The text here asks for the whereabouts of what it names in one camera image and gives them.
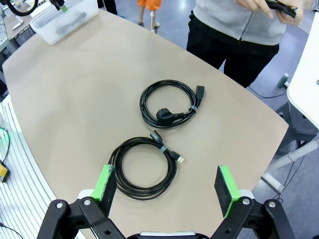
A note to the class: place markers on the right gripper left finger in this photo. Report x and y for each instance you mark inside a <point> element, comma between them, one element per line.
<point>104,189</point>

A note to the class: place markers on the person in grey hoodie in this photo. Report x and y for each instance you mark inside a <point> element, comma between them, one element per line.
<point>236,25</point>

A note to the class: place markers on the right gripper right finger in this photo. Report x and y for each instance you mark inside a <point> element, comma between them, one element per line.
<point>226,189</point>

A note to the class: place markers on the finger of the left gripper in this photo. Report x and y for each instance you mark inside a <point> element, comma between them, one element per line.
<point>58,5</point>

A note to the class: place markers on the person in orange clothes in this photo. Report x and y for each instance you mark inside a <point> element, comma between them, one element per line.
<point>149,3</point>

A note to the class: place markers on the wooden side desk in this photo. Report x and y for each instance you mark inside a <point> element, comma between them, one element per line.
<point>17,37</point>

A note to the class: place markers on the person's left hand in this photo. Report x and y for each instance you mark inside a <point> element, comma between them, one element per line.
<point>296,18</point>

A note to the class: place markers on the person's right hand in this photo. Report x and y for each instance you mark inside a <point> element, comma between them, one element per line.
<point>251,5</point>

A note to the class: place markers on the yellow emergency stop box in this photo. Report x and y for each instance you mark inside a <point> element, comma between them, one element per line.
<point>3,173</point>

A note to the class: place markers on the clear plastic storage container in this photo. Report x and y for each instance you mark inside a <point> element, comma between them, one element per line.
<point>49,35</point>

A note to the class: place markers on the aluminium rail base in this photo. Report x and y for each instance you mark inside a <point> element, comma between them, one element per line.
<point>25,174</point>

